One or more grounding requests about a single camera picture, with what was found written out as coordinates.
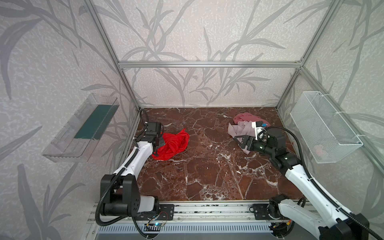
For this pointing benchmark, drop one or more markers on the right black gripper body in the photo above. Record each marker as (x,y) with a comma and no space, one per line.
(247,141)

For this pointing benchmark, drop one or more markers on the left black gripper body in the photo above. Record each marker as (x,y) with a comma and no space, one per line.
(160,141)

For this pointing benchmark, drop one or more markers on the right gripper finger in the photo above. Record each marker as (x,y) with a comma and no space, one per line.
(241,139)
(244,147)

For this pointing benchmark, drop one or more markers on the light lilac ribbed cloth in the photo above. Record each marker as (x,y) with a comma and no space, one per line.
(242,128)

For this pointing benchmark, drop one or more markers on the red cloth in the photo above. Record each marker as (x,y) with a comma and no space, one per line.
(174,144)

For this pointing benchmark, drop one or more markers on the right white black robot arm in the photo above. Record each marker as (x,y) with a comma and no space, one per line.
(333,221)

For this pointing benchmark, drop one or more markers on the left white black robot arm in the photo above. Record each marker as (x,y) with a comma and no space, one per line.
(120,195)

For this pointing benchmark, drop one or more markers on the dusty pink ribbed cloth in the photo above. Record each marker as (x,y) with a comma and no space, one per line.
(248,117)

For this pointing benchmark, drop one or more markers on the green sponge pad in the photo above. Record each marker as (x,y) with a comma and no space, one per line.
(97,122)

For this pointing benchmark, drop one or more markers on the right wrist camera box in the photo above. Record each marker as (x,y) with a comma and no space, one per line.
(258,127)

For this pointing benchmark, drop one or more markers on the white wire mesh basket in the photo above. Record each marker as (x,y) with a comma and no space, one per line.
(327,134)

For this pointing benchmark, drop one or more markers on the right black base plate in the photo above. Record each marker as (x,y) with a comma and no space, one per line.
(268,212)

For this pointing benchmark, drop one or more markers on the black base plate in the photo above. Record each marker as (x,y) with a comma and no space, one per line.
(268,212)
(163,212)

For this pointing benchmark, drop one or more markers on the aluminium frame rail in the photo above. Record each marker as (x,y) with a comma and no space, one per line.
(206,64)

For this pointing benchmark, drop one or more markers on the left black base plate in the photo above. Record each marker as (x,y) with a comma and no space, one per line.
(163,212)

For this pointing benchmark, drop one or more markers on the clear plastic wall bin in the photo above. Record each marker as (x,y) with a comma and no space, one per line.
(64,148)

